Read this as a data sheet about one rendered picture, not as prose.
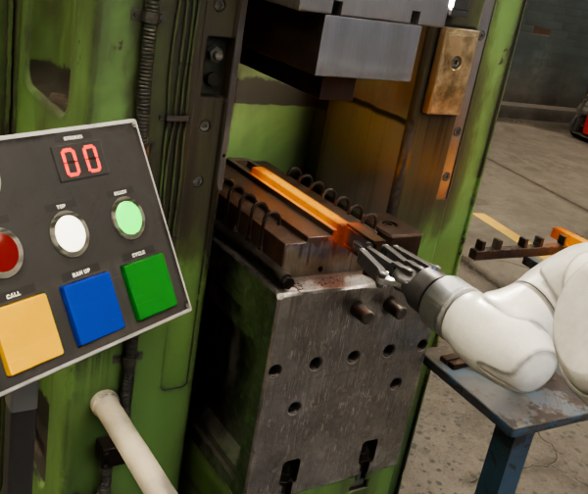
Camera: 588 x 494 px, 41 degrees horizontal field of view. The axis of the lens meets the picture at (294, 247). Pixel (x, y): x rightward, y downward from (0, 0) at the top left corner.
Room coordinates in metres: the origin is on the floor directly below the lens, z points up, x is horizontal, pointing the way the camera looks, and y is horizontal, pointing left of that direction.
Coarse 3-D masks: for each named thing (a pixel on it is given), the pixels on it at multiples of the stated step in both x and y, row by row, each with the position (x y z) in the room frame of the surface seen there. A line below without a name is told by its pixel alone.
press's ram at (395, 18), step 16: (272, 0) 1.28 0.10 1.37; (288, 0) 1.25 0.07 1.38; (304, 0) 1.22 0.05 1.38; (320, 0) 1.24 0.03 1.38; (336, 0) 1.26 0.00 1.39; (352, 0) 1.28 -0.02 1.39; (368, 0) 1.29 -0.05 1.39; (384, 0) 1.31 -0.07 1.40; (400, 0) 1.33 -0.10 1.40; (416, 0) 1.35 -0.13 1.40; (432, 0) 1.37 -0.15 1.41; (448, 0) 1.39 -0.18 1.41; (352, 16) 1.28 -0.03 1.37; (368, 16) 1.30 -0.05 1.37; (384, 16) 1.32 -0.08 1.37; (400, 16) 1.34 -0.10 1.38; (416, 16) 1.37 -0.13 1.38; (432, 16) 1.38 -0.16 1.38
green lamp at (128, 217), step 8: (120, 208) 0.95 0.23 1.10; (128, 208) 0.97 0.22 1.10; (136, 208) 0.98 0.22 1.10; (120, 216) 0.95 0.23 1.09; (128, 216) 0.96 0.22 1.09; (136, 216) 0.97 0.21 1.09; (120, 224) 0.94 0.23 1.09; (128, 224) 0.95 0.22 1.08; (136, 224) 0.96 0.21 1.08; (128, 232) 0.95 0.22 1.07
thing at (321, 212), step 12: (252, 168) 1.58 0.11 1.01; (264, 168) 1.59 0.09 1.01; (276, 180) 1.51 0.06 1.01; (288, 192) 1.46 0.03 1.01; (300, 192) 1.46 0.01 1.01; (300, 204) 1.42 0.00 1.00; (312, 204) 1.40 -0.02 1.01; (324, 216) 1.35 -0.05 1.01; (336, 216) 1.36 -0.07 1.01; (336, 228) 1.32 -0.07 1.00; (360, 228) 1.29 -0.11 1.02; (336, 240) 1.30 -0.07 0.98; (372, 240) 1.24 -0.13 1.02; (384, 240) 1.25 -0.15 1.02
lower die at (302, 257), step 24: (240, 168) 1.59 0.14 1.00; (240, 192) 1.48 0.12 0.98; (264, 192) 1.48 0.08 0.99; (312, 192) 1.53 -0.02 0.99; (240, 216) 1.38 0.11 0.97; (288, 216) 1.37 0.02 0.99; (312, 216) 1.36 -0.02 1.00; (264, 240) 1.30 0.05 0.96; (288, 240) 1.27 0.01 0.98; (312, 240) 1.28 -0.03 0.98; (288, 264) 1.26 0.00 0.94; (312, 264) 1.29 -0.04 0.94; (336, 264) 1.32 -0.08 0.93
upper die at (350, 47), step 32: (256, 0) 1.43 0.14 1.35; (256, 32) 1.41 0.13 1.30; (288, 32) 1.33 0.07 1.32; (320, 32) 1.25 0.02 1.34; (352, 32) 1.28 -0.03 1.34; (384, 32) 1.32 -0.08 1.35; (416, 32) 1.36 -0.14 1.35; (288, 64) 1.32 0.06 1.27; (320, 64) 1.25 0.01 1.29; (352, 64) 1.29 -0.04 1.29; (384, 64) 1.33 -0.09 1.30
